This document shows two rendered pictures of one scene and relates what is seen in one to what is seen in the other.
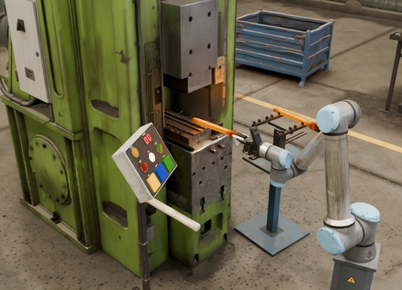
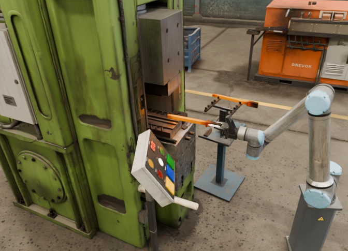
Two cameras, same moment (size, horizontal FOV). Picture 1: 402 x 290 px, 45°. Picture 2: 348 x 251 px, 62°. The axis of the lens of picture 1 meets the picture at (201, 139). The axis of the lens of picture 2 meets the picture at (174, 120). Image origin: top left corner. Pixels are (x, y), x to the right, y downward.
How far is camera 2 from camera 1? 1.11 m
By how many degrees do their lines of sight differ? 15
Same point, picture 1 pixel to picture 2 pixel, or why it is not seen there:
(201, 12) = (173, 24)
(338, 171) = (325, 144)
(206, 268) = (187, 224)
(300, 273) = (253, 210)
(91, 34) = (71, 56)
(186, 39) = (165, 49)
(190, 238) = (175, 207)
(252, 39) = not seen: hidden behind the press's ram
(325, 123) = (316, 107)
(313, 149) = (284, 126)
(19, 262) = not seen: outside the picture
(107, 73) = (92, 90)
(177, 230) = not seen: hidden behind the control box
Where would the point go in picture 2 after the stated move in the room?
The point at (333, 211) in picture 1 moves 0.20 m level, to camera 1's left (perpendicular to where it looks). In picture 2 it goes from (319, 175) to (290, 183)
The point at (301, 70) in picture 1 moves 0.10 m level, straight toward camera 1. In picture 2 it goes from (187, 61) to (188, 63)
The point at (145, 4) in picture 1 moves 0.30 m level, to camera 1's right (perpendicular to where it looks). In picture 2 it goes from (128, 20) to (180, 15)
